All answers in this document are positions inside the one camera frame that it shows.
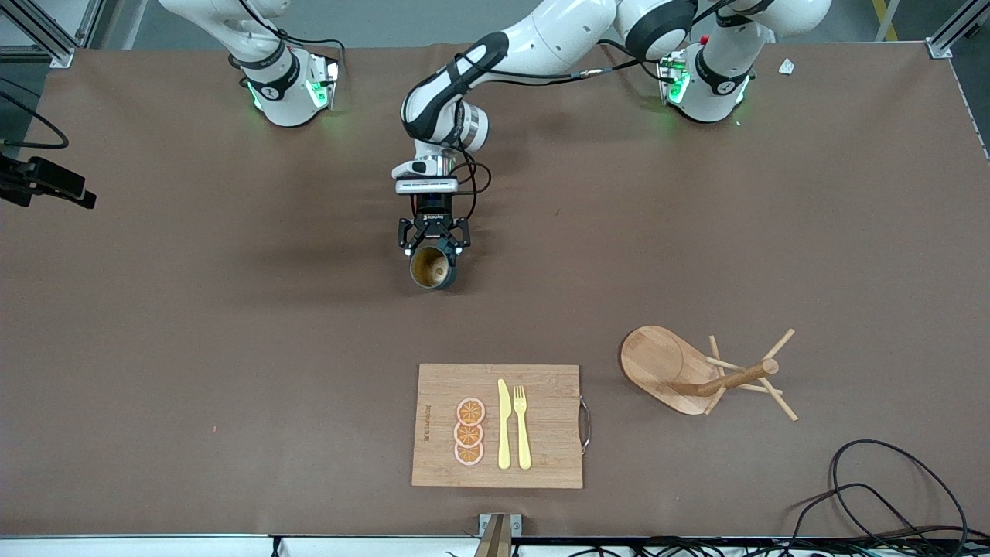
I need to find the dark teal ribbed mug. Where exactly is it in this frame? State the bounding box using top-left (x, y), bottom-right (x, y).
top-left (408, 238), bottom-right (459, 291)

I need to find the brown table cover sheet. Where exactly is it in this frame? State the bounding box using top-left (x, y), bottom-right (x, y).
top-left (0, 43), bottom-right (990, 538)

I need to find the yellow plastic knife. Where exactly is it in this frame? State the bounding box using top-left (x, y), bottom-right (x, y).
top-left (497, 378), bottom-right (512, 470)

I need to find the yellow plastic fork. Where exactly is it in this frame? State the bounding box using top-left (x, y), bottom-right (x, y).
top-left (514, 385), bottom-right (533, 471)

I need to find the wooden mug tree stand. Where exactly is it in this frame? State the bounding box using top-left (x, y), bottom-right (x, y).
top-left (620, 325), bottom-right (799, 422)

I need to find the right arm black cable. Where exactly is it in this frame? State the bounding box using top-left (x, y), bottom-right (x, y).
top-left (0, 89), bottom-right (70, 149)

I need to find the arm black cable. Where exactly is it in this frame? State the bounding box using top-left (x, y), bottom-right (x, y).
top-left (0, 89), bottom-right (70, 149)
top-left (452, 43), bottom-right (658, 225)

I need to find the aluminium frame profile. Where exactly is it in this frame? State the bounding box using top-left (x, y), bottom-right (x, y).
top-left (927, 0), bottom-right (990, 60)
top-left (0, 0), bottom-right (105, 69)

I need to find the bamboo cutting board, metal handle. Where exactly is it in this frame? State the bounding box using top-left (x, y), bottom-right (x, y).
top-left (411, 364), bottom-right (592, 490)

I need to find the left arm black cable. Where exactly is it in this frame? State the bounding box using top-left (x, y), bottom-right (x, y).
top-left (452, 43), bottom-right (658, 225)

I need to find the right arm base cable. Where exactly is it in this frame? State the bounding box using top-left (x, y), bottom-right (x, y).
top-left (244, 0), bottom-right (347, 74)

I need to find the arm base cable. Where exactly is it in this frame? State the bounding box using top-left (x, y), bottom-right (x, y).
top-left (244, 0), bottom-right (347, 74)
top-left (599, 39), bottom-right (678, 82)

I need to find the left arm base cable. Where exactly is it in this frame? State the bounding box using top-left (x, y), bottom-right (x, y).
top-left (599, 39), bottom-right (678, 82)

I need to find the aluminium profile with bracket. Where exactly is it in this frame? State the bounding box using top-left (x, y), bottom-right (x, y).
top-left (473, 513), bottom-right (523, 557)

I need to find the white table edge rail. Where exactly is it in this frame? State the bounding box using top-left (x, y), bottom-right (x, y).
top-left (0, 534), bottom-right (990, 557)

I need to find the black cable bundle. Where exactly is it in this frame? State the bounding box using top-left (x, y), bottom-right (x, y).
top-left (534, 538), bottom-right (990, 557)

